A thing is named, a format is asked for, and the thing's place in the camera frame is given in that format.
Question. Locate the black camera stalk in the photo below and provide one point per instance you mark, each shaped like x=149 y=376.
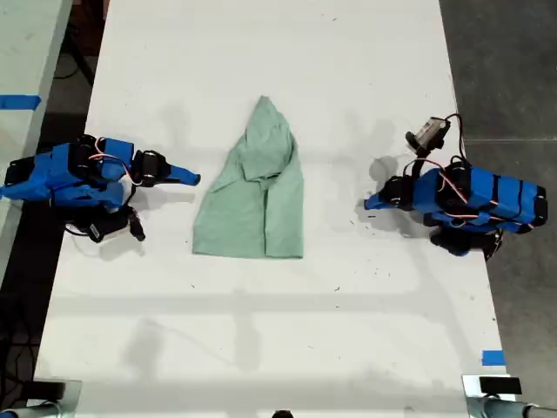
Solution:
x=129 y=196
x=418 y=163

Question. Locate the small black round object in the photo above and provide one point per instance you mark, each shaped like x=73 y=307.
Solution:
x=281 y=414

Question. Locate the white side table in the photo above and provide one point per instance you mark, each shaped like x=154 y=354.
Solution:
x=26 y=52

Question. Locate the grey pipe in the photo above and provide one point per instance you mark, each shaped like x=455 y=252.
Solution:
x=505 y=409
x=26 y=411

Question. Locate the long blue tape strip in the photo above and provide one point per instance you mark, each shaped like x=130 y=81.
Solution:
x=19 y=102

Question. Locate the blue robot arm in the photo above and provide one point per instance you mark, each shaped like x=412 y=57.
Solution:
x=500 y=196
x=56 y=174

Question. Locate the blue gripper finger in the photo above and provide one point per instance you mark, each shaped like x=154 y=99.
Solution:
x=385 y=202
x=180 y=179
x=389 y=209
x=180 y=172

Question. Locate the pale green T-shirt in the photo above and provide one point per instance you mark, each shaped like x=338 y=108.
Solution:
x=248 y=209

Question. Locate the silver metal bracket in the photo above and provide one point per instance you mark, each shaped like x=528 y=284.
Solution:
x=71 y=394
x=471 y=385

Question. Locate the short blue tape strip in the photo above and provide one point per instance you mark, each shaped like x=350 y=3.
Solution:
x=493 y=358

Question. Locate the small black box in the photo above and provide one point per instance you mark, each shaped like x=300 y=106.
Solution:
x=500 y=385
x=48 y=389

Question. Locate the black and grey camera box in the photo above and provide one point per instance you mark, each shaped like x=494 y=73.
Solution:
x=428 y=132

